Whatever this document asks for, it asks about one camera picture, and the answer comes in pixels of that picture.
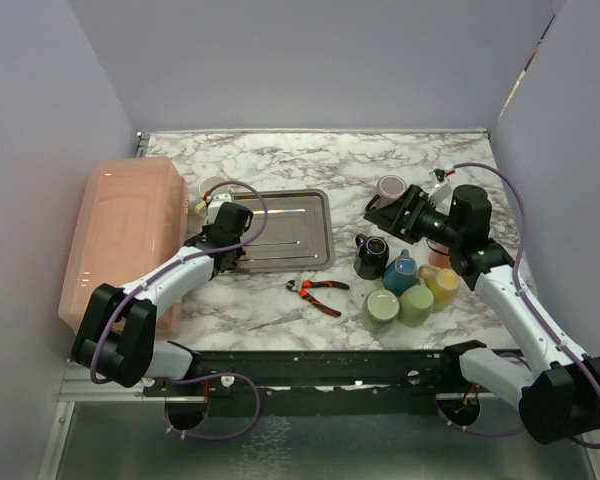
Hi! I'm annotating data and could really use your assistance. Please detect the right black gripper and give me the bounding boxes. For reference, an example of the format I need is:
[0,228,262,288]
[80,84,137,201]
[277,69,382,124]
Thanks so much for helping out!
[366,183,463,247]

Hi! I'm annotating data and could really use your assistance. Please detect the yellow-green faceted mug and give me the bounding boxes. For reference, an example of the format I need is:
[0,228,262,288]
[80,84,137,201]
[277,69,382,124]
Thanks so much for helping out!
[195,176,232,217]

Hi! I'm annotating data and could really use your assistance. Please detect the lilac wavy-pattern mug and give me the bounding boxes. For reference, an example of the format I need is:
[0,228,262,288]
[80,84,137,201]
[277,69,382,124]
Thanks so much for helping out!
[365,175,407,212]

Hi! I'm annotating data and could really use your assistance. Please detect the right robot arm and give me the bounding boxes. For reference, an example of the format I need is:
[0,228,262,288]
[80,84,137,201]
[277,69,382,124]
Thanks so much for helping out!
[364,185,600,445]

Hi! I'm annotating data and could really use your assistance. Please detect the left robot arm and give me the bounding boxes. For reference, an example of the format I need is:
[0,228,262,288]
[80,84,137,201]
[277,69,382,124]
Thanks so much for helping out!
[71,202,253,395]

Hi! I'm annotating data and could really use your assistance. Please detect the black glossy mug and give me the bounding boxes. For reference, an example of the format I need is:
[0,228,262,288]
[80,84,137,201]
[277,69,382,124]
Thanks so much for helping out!
[354,234,389,280]

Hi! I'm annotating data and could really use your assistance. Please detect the blue mug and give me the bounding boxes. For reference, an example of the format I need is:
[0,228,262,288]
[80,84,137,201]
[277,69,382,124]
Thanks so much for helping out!
[382,249,417,297]

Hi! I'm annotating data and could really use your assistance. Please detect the light pink mug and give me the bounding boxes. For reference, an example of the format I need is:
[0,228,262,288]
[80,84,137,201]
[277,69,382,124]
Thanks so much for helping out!
[426,240,451,268]

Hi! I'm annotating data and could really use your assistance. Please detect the yellow mug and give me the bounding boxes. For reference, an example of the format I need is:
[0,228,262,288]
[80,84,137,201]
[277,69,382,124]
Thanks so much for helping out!
[419,265,460,311]

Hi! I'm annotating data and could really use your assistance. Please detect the green tilted mug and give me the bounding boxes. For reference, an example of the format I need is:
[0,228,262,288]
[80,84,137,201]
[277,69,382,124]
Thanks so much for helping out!
[398,279,434,328]

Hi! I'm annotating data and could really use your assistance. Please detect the pale green upright mug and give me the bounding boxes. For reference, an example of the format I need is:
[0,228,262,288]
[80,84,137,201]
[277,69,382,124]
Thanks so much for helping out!
[363,289,400,327]

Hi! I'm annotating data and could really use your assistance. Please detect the silver metal tray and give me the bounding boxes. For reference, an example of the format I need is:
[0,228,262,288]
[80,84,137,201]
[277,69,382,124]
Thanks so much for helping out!
[236,189,335,274]

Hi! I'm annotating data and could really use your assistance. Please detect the pink plastic storage box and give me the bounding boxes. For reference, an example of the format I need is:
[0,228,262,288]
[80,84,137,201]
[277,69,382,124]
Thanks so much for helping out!
[58,157,189,331]

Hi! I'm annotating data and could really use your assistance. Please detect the orange black pliers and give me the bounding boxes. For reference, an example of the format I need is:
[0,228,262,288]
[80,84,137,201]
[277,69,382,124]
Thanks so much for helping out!
[285,279,350,318]

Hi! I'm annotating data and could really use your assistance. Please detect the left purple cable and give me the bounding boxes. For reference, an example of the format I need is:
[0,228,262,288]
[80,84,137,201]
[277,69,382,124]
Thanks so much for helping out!
[89,180,269,442]

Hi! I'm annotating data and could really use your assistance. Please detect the purple cable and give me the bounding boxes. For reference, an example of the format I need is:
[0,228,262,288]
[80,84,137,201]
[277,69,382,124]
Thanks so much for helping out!
[437,162,600,449]
[89,180,269,442]

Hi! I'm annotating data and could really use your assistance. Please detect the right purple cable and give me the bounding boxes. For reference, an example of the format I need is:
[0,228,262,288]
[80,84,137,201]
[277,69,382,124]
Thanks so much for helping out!
[437,162,600,449]

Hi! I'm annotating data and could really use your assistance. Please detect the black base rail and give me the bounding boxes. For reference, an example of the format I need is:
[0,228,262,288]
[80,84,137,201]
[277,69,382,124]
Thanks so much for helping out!
[143,340,481,417]

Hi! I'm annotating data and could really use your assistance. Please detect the aluminium frame rail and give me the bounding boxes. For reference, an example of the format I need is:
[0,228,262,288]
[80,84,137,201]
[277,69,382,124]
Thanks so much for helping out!
[59,362,143,403]

